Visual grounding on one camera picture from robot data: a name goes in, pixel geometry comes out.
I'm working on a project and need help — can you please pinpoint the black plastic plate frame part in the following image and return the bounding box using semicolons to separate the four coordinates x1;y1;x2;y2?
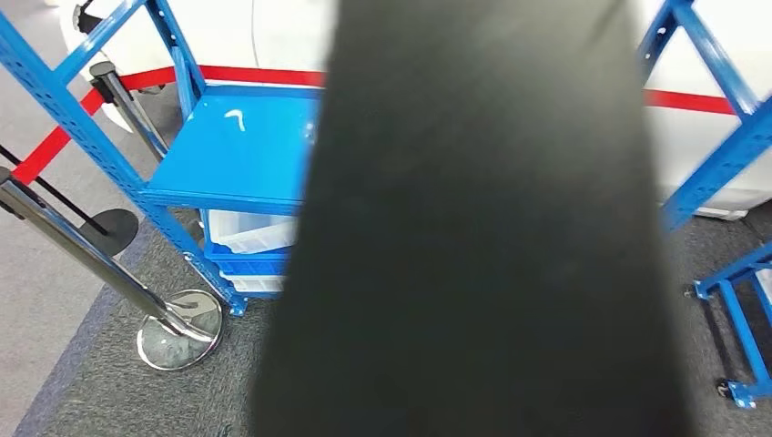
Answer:
249;0;696;437

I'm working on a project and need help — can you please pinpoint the blue metal shelf rack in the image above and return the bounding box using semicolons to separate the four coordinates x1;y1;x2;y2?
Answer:
0;0;772;318

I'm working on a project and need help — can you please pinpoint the translucent white plastic bin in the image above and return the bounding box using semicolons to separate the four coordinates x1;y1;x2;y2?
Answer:
205;209;300;255

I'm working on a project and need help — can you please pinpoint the blue plastic bin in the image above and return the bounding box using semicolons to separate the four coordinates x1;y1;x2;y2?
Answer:
201;240;294;278

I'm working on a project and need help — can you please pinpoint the white car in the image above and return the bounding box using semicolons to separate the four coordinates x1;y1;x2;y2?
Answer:
56;0;772;221

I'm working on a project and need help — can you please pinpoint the black round stanchion base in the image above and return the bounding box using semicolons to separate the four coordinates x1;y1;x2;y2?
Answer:
84;208;140;258

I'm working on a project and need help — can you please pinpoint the chrome stanchion with chrome base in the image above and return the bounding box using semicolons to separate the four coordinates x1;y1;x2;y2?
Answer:
0;167;224;372

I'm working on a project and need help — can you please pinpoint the black barrier belt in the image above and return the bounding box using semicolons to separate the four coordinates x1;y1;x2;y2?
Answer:
0;144;110;237

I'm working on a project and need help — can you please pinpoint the chrome stanchion post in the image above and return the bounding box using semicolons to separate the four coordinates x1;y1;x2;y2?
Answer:
88;60;171;164

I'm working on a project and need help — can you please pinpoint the blue wheeled cart frame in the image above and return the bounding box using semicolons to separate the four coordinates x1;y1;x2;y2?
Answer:
684;240;772;412

